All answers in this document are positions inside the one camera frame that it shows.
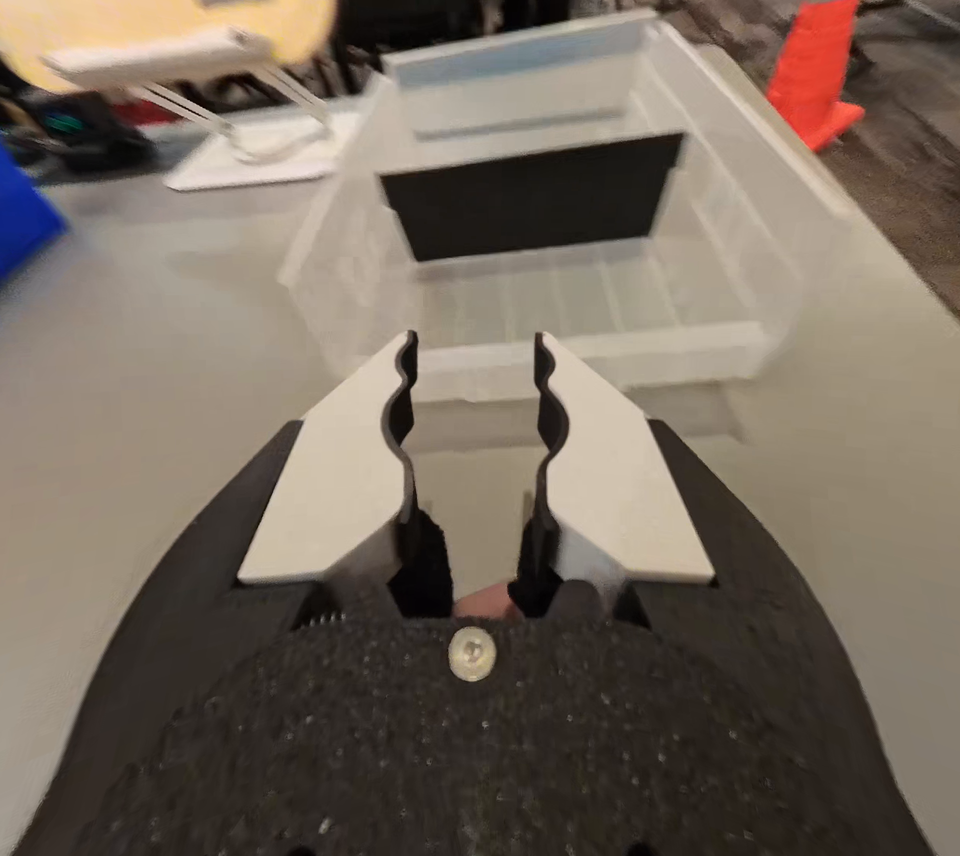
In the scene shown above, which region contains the orange traffic cone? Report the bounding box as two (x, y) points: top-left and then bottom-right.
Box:
(766, 0), (879, 154)

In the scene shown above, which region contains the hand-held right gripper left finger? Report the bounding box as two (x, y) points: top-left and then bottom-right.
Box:
(236, 330), (456, 619)

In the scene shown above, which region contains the blue plastic bin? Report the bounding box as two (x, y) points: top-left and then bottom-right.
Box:
(0, 144), (69, 281)

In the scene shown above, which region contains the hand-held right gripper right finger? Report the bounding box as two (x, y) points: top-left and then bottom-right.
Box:
(510, 331), (717, 619)

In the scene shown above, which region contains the person's right hand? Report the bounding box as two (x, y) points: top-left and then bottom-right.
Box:
(453, 580), (520, 621)

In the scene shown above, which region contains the clear plastic bin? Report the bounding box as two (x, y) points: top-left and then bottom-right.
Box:
(277, 9), (856, 401)

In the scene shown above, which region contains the black bin divider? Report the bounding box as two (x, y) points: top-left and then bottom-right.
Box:
(378, 132), (685, 263)

